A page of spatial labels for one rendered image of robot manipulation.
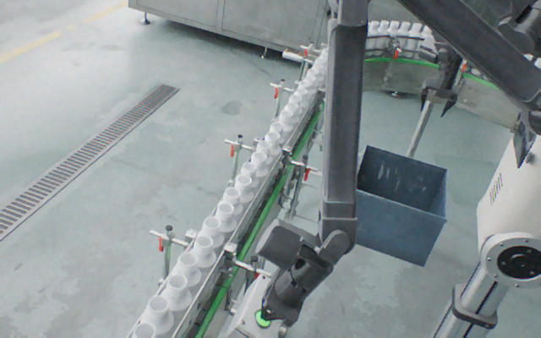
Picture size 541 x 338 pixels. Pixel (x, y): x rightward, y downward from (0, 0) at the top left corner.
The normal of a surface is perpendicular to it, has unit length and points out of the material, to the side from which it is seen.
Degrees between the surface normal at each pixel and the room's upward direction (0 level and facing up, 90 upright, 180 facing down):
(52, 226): 0
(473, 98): 90
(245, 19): 91
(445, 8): 71
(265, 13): 91
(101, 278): 0
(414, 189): 90
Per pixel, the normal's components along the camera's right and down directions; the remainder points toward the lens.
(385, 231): -0.31, 0.50
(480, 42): -0.04, 0.25
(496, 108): -0.58, 0.38
